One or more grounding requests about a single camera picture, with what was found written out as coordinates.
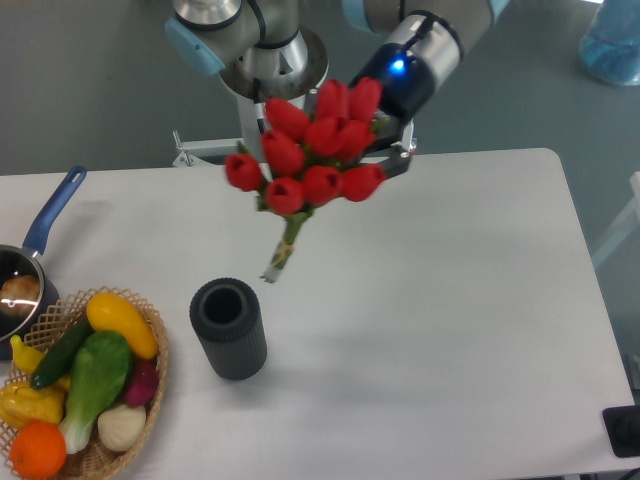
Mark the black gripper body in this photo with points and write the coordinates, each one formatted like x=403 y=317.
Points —
x=407 y=83

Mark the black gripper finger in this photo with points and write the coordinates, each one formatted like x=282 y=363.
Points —
x=394 y=159

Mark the red tulip bouquet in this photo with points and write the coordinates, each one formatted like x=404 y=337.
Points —
x=311 y=158

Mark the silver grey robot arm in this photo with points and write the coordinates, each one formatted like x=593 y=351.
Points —
x=261 y=50

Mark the dark grey ribbed vase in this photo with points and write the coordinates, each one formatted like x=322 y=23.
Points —
x=226 y=317

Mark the yellow squash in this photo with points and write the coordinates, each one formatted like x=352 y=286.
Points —
x=107 y=311

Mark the purple red onion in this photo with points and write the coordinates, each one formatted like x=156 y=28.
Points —
x=142 y=385

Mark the black device at edge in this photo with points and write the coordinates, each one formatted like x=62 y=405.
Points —
x=622 y=426

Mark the green bok choy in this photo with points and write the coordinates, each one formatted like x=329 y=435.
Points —
x=98 y=374

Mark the dark green cucumber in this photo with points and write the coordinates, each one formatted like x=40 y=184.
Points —
x=58 y=361

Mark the white garlic bulb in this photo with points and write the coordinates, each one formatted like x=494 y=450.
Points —
x=120 y=426

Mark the browned bread in pan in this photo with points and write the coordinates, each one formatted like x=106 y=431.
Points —
x=20 y=295

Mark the woven wicker basket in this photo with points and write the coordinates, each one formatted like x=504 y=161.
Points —
x=96 y=461

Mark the yellow banana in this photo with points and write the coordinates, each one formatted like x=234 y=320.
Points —
x=27 y=358

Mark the yellow bell pepper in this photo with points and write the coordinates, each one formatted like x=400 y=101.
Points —
x=21 y=405

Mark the orange fruit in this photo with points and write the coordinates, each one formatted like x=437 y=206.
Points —
x=38 y=451

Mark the blue handled saucepan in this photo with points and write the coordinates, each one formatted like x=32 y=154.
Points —
x=25 y=259

